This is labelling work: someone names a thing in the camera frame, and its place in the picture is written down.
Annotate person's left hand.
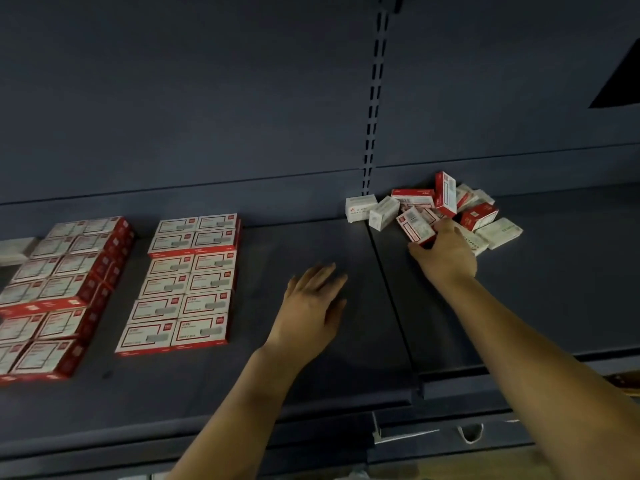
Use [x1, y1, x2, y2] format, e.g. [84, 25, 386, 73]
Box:
[262, 263, 349, 368]

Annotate person's right hand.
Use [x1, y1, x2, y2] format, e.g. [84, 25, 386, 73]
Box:
[408, 217, 479, 291]

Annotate small red white box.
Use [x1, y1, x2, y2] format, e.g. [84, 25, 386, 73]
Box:
[8, 339, 87, 382]
[128, 295, 185, 322]
[30, 237, 77, 259]
[0, 279, 53, 318]
[47, 221, 91, 240]
[85, 215, 133, 237]
[192, 227, 242, 253]
[38, 307, 101, 342]
[155, 217, 199, 236]
[70, 231, 135, 258]
[10, 257, 63, 283]
[148, 231, 197, 258]
[40, 273, 109, 308]
[180, 291, 234, 317]
[192, 251, 239, 272]
[0, 343, 29, 381]
[170, 315, 231, 350]
[186, 269, 237, 293]
[53, 251, 129, 283]
[115, 319, 179, 357]
[146, 253, 195, 276]
[396, 207, 438, 246]
[0, 313, 47, 346]
[196, 213, 241, 232]
[138, 273, 191, 297]

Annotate pile of red white boxes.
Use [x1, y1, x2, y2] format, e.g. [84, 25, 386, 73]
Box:
[368, 171, 524, 258]

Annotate dark metal shelf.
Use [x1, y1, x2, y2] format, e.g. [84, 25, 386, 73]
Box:
[0, 0, 640, 480]

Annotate person's right forearm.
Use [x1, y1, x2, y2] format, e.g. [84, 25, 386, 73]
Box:
[440, 275, 640, 480]

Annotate person's left forearm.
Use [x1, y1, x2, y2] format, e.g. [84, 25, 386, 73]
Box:
[168, 349, 301, 480]

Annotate white paper card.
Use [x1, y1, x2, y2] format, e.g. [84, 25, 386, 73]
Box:
[370, 413, 441, 446]

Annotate brown packaged items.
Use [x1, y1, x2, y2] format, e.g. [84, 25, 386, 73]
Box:
[605, 369, 640, 394]

